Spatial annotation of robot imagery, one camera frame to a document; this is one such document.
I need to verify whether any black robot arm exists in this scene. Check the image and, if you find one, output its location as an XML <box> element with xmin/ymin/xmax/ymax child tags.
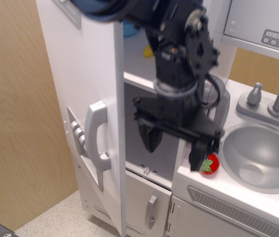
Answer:
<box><xmin>73</xmin><ymin>0</ymin><xmax>224</xmax><ymax>171</ymax></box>

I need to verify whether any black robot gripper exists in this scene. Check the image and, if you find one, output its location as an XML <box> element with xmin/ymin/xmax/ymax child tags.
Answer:
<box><xmin>133</xmin><ymin>85</ymin><xmax>225</xmax><ymax>171</ymax></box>

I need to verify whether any grey lower door handle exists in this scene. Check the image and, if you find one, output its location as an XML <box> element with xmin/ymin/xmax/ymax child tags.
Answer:
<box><xmin>145</xmin><ymin>195</ymin><xmax>158</xmax><ymax>230</ymax></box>

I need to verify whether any blue toy in fridge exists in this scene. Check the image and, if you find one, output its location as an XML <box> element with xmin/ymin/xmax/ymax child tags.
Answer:
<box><xmin>123</xmin><ymin>20</ymin><xmax>139</xmax><ymax>38</ymax></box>

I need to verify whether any yellow toy in fridge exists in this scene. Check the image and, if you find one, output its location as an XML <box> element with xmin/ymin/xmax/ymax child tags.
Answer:
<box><xmin>143</xmin><ymin>45</ymin><xmax>154</xmax><ymax>58</ymax></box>

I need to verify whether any grey fridge door handle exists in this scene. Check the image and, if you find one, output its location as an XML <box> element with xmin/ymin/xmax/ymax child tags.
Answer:
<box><xmin>84</xmin><ymin>101</ymin><xmax>111</xmax><ymax>172</ymax></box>

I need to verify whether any white fridge door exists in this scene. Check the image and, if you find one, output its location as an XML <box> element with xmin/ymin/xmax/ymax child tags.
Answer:
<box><xmin>36</xmin><ymin>0</ymin><xmax>126</xmax><ymax>236</ymax></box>

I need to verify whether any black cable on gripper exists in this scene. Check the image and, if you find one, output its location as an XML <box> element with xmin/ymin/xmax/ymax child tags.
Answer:
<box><xmin>202</xmin><ymin>73</ymin><xmax>221</xmax><ymax>109</ymax></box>

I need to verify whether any white lower freezer door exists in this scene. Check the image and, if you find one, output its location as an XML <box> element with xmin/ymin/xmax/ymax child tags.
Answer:
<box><xmin>79</xmin><ymin>170</ymin><xmax>173</xmax><ymax>237</ymax></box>

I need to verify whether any white toy microwave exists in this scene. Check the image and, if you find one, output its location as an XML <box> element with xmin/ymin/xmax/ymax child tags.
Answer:
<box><xmin>222</xmin><ymin>0</ymin><xmax>279</xmax><ymax>59</ymax></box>

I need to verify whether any red toy strawberry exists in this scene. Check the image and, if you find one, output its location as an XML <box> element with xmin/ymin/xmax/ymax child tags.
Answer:
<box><xmin>200</xmin><ymin>153</ymin><xmax>220</xmax><ymax>175</ymax></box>

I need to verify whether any grey ice dispenser panel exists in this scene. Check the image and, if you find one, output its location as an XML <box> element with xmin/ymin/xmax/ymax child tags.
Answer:
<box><xmin>67</xmin><ymin>107</ymin><xmax>103</xmax><ymax>192</ymax></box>

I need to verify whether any white toy kitchen cabinet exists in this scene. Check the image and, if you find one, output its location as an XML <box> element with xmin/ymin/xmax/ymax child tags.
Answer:
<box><xmin>123</xmin><ymin>0</ymin><xmax>279</xmax><ymax>237</ymax></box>

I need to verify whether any grey round toy sink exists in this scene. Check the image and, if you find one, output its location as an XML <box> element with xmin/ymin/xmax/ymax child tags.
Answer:
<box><xmin>218</xmin><ymin>124</ymin><xmax>279</xmax><ymax>194</ymax></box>

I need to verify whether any white oven door with vent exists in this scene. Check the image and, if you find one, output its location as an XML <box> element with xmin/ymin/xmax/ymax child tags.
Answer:
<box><xmin>166</xmin><ymin>186</ymin><xmax>279</xmax><ymax>237</ymax></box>

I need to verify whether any grey toy telephone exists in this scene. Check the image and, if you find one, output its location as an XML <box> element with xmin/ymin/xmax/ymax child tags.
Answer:
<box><xmin>203</xmin><ymin>75</ymin><xmax>230</xmax><ymax>128</ymax></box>

